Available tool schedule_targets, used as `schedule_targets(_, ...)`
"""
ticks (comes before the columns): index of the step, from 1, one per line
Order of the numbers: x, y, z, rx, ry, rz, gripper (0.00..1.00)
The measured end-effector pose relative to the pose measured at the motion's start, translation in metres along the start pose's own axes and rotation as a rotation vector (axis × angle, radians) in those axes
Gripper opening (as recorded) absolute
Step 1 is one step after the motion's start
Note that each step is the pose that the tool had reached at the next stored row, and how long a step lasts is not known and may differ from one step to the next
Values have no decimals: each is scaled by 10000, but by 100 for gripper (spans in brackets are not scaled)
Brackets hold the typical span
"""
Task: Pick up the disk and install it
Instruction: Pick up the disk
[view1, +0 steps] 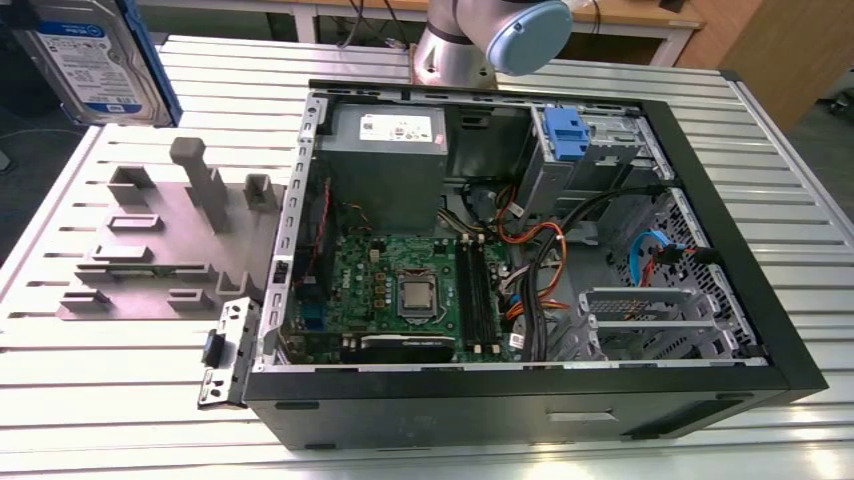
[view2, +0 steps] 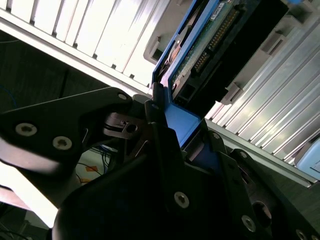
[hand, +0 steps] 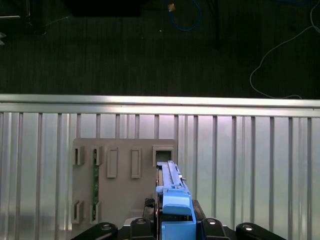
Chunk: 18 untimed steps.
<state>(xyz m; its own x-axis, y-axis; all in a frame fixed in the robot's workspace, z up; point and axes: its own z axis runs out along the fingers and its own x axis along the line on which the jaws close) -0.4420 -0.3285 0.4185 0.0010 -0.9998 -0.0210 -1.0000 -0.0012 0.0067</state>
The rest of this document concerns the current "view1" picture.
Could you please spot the blue plastic drive latch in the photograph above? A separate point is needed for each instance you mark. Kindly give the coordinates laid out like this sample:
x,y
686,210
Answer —
x,y
566,135

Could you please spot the black chair caster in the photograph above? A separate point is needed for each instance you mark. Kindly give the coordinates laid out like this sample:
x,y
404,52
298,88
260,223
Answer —
x,y
842,102

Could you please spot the black RAM slot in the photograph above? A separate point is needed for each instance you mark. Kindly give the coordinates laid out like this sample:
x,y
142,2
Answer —
x,y
472,295
483,295
466,295

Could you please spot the metal locking lever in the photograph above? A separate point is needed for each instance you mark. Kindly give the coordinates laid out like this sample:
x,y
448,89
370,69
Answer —
x,y
443,300

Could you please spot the white framed desk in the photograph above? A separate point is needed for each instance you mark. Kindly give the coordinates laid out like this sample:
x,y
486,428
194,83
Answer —
x,y
304,25

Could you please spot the black graphics card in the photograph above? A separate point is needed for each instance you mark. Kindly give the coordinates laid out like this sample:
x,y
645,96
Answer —
x,y
400,350

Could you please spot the wooden top desk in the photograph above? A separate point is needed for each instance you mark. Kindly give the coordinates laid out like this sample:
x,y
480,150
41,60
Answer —
x,y
661,20

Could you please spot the black CPU socket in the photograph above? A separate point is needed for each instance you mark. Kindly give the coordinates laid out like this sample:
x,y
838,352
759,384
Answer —
x,y
415,274

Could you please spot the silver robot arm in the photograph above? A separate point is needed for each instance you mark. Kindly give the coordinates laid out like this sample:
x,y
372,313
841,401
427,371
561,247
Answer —
x,y
454,55

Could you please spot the black PC case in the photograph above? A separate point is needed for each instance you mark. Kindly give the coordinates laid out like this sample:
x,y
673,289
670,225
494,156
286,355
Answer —
x,y
467,400

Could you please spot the metal disk bay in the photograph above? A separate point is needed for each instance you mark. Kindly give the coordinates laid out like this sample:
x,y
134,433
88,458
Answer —
x,y
667,325

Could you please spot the metal card retention bracket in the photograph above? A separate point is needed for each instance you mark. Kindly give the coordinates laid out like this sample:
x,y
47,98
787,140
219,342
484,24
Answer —
x,y
234,350

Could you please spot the metal optical drive cage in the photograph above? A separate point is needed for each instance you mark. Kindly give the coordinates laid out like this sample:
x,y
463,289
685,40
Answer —
x,y
567,180

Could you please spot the green RAM stick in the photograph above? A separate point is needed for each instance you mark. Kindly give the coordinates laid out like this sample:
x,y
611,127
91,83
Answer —
x,y
134,273

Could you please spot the grey power supply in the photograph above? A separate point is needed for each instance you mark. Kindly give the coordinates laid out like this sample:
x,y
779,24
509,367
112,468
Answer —
x,y
380,190

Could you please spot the silver CPU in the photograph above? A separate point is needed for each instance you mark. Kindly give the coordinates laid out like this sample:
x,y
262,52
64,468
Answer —
x,y
419,295

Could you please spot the green motherboard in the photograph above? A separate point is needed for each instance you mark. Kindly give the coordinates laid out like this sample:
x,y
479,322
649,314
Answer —
x,y
360,260

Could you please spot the brown wooden cabinet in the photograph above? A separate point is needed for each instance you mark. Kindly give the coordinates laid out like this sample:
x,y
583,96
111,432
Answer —
x,y
787,50

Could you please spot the blue expansion slot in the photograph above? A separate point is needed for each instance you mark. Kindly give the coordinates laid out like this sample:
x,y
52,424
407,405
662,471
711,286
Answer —
x,y
314,317

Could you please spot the grey parts rack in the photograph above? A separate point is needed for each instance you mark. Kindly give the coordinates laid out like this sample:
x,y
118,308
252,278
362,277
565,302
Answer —
x,y
167,250

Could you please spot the hard disk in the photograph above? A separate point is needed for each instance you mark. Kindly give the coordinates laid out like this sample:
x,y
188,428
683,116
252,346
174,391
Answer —
x,y
94,70

